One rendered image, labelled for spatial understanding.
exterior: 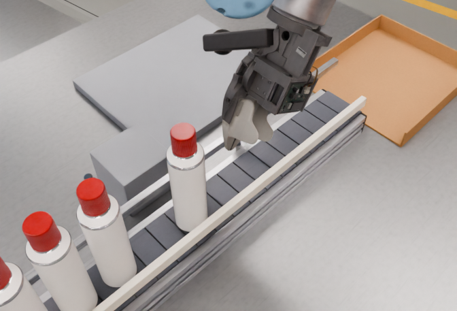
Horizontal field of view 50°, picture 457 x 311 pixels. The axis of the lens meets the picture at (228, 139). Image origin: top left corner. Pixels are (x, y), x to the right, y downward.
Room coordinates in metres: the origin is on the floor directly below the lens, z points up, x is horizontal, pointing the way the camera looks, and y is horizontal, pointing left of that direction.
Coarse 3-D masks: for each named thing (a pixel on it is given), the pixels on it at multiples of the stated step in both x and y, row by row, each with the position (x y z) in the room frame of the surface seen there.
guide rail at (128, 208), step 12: (336, 60) 0.72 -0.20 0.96; (312, 72) 0.69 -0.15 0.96; (324, 72) 0.70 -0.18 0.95; (216, 144) 0.51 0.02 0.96; (168, 180) 0.44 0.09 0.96; (144, 192) 0.42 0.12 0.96; (156, 192) 0.42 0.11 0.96; (132, 204) 0.40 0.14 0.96; (84, 240) 0.34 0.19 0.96; (36, 276) 0.29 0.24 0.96
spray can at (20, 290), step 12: (0, 264) 0.24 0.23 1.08; (12, 264) 0.26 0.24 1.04; (0, 276) 0.23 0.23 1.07; (12, 276) 0.24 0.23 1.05; (24, 276) 0.25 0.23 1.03; (0, 288) 0.23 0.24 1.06; (12, 288) 0.23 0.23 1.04; (24, 288) 0.24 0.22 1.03; (0, 300) 0.22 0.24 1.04; (12, 300) 0.22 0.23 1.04; (24, 300) 0.23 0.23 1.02; (36, 300) 0.24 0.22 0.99
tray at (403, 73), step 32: (384, 32) 0.99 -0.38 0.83; (416, 32) 0.94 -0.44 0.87; (320, 64) 0.85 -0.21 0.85; (352, 64) 0.87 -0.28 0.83; (384, 64) 0.87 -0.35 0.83; (416, 64) 0.87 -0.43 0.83; (448, 64) 0.87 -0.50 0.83; (352, 96) 0.76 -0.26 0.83; (384, 96) 0.76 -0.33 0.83; (416, 96) 0.76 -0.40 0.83; (448, 96) 0.73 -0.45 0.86; (384, 128) 0.67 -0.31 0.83; (416, 128) 0.65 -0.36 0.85
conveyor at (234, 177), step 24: (336, 96) 0.71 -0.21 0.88; (288, 120) 0.64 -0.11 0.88; (312, 120) 0.64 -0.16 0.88; (264, 144) 0.58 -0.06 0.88; (288, 144) 0.58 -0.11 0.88; (240, 168) 0.53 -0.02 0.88; (264, 168) 0.53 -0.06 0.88; (288, 168) 0.53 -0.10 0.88; (216, 192) 0.48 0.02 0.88; (264, 192) 0.48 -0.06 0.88; (168, 216) 0.43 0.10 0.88; (144, 240) 0.39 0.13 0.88; (168, 240) 0.39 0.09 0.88; (144, 264) 0.35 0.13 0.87; (96, 288) 0.31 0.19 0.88; (144, 288) 0.31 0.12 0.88
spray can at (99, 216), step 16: (80, 192) 0.33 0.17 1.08; (96, 192) 0.33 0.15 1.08; (80, 208) 0.33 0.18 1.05; (96, 208) 0.32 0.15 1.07; (112, 208) 0.33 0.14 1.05; (80, 224) 0.31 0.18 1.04; (96, 224) 0.31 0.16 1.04; (112, 224) 0.32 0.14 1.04; (96, 240) 0.31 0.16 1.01; (112, 240) 0.31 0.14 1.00; (128, 240) 0.34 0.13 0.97; (96, 256) 0.31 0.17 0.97; (112, 256) 0.31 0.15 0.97; (128, 256) 0.32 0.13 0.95; (112, 272) 0.31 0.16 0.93; (128, 272) 0.32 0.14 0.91; (112, 288) 0.31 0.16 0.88
